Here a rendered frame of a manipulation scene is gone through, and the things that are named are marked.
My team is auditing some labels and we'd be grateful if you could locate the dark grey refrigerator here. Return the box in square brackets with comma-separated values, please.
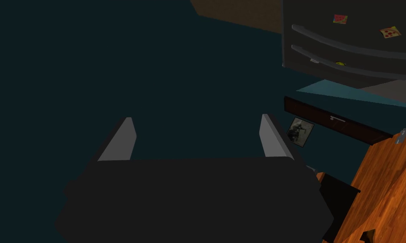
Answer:
[282, 0, 406, 90]

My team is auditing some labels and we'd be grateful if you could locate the orange wooden cabinet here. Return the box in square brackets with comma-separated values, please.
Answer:
[315, 124, 406, 243]

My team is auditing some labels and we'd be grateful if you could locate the dark brown wall shelf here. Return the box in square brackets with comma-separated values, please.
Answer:
[283, 96, 394, 146]

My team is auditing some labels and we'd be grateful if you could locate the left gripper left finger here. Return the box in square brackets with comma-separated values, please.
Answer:
[97, 116, 137, 162]

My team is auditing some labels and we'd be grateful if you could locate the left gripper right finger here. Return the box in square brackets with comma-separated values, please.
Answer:
[259, 113, 295, 161]

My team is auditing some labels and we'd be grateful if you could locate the grey framed wall picture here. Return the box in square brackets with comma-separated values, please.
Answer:
[286, 116, 315, 148]

